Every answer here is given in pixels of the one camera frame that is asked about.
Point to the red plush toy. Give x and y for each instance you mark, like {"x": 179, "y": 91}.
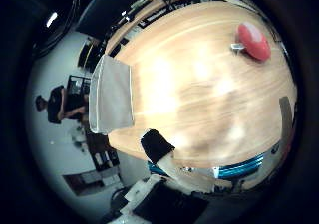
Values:
{"x": 254, "y": 41}

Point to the white plastic container bin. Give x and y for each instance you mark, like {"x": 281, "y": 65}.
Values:
{"x": 111, "y": 96}

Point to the dark wooden shelf cabinet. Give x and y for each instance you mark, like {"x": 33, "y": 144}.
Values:
{"x": 103, "y": 151}

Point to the person in black shirt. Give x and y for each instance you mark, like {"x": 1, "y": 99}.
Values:
{"x": 56, "y": 104}

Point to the small white tag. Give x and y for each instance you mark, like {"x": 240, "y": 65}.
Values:
{"x": 237, "y": 46}

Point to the large black screen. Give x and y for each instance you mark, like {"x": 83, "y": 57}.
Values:
{"x": 103, "y": 8}

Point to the blue metal rail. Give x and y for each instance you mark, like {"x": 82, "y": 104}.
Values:
{"x": 241, "y": 169}

